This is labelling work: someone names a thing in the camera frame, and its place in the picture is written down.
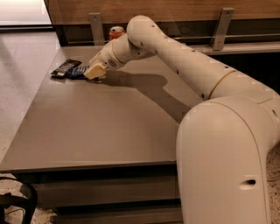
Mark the grey drawer cabinet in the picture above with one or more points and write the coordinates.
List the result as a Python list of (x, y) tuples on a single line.
[(123, 125)]

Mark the grey drawer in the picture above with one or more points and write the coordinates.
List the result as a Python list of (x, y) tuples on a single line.
[(100, 191), (165, 215)]

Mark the grey low shelf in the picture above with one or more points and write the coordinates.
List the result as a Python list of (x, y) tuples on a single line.
[(240, 48)]

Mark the upper grey drawer front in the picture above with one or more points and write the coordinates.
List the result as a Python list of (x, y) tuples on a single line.
[(100, 191)]

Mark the lower grey drawer front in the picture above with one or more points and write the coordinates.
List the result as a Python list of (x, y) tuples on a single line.
[(165, 215)]

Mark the left metal bracket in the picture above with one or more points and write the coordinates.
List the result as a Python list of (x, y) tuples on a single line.
[(95, 20)]

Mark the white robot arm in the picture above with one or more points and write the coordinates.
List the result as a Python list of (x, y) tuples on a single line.
[(223, 142)]

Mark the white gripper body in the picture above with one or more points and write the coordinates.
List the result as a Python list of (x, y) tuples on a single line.
[(105, 58)]

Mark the right metal bracket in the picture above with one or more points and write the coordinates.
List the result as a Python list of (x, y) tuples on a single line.
[(219, 35)]

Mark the metal bracket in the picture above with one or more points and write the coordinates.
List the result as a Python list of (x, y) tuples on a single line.
[(95, 20), (219, 35)]

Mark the orange soda can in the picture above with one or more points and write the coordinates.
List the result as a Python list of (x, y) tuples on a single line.
[(116, 32)]

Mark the blue rxbar blueberry wrapper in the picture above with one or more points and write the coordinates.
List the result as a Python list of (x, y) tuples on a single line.
[(76, 73)]

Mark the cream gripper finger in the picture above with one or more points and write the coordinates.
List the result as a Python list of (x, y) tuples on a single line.
[(96, 70)]

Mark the black rxbar chocolate wrapper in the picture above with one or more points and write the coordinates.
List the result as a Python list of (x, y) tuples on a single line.
[(62, 70)]

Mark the black chair part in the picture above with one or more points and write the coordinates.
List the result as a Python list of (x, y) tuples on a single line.
[(27, 204)]

